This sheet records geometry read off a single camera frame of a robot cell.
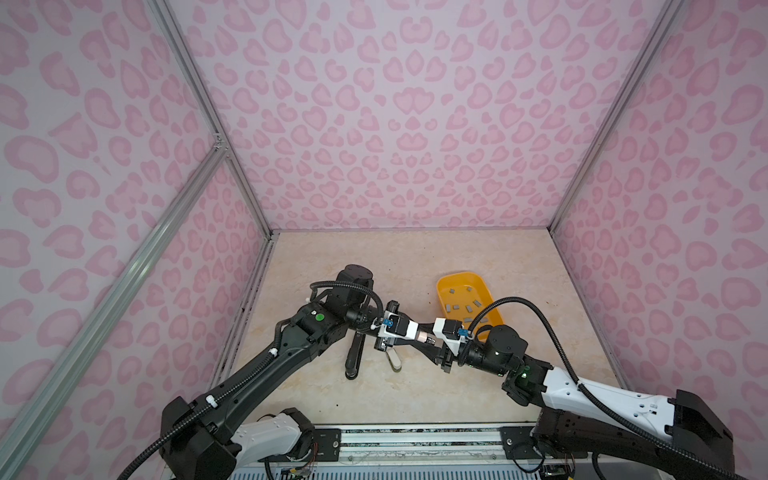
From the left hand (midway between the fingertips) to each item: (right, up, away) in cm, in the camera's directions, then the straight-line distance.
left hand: (427, 329), depth 63 cm
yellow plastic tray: (+16, +2, +40) cm, 43 cm away
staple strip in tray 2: (+18, -2, +35) cm, 39 cm away
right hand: (-2, -1, +4) cm, 4 cm away
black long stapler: (-18, -13, +22) cm, 31 cm away
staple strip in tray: (+11, -1, +35) cm, 37 cm away
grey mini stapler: (-7, -14, +22) cm, 27 cm away
